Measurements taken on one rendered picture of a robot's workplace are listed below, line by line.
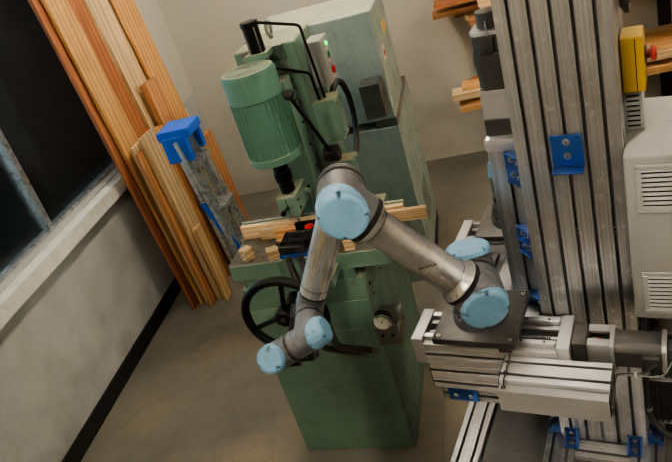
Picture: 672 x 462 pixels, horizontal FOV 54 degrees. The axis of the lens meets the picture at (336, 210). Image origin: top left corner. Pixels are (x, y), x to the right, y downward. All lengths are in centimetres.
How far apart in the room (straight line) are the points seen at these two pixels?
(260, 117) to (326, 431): 128
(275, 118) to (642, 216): 107
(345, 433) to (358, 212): 142
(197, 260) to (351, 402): 157
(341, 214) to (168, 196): 227
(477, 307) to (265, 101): 91
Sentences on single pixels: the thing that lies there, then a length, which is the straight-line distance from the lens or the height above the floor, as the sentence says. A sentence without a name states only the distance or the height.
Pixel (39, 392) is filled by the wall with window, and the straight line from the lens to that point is 316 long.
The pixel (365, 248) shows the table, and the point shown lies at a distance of 211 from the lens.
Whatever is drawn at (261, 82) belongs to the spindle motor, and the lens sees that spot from 203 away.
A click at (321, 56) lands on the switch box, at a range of 231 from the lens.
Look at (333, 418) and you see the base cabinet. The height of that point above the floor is 17.
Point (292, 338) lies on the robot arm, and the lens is 168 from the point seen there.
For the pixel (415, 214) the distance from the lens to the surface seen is 218.
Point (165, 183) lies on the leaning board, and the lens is 359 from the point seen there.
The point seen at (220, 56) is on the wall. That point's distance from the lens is 471.
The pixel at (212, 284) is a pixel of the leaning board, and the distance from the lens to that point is 385.
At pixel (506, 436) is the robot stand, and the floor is 21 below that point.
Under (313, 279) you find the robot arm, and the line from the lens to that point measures 170.
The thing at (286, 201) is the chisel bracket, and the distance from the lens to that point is 220.
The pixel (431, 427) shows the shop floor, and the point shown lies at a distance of 273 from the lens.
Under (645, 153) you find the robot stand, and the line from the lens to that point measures 164.
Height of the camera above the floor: 197
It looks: 27 degrees down
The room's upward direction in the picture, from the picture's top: 17 degrees counter-clockwise
